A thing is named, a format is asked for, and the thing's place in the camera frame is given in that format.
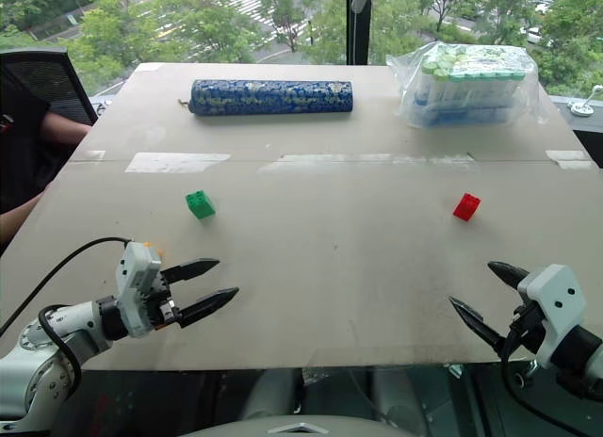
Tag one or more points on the black window frame post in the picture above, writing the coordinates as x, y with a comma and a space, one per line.
359, 32

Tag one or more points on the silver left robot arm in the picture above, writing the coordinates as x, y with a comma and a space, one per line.
44, 347

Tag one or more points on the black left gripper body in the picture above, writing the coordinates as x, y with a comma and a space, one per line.
160, 302

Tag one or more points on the green toy brick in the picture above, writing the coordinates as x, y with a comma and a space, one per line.
201, 205

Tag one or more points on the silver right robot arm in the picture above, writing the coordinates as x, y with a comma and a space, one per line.
584, 361

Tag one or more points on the red toy brick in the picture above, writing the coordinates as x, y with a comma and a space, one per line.
467, 206

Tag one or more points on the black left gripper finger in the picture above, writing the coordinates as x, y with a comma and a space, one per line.
212, 302
193, 269

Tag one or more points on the white suction cup holder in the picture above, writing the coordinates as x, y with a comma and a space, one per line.
582, 108

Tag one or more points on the black mesh office chair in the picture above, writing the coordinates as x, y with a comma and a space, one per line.
47, 86

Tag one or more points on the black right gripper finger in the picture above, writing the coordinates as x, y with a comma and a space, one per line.
506, 272
476, 321

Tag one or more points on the clear tape strip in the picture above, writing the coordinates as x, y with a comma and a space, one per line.
89, 155
372, 162
567, 158
176, 162

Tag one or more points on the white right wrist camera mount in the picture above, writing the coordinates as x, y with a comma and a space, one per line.
558, 305

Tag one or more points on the person's bare forearm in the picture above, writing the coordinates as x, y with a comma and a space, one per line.
16, 220
66, 124

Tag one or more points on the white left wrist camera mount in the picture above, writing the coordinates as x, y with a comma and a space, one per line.
134, 286

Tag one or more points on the blue patterned fabric roll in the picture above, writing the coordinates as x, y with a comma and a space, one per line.
271, 97

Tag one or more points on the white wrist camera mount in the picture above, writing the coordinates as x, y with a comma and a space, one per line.
134, 286
558, 305

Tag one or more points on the person's black shirt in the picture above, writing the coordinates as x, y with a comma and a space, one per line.
21, 150

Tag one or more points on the plastic bag of bottles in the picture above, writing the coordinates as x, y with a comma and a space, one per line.
464, 86

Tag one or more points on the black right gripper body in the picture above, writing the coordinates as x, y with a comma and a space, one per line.
527, 331

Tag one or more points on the silver robot torso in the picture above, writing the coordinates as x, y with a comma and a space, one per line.
301, 425

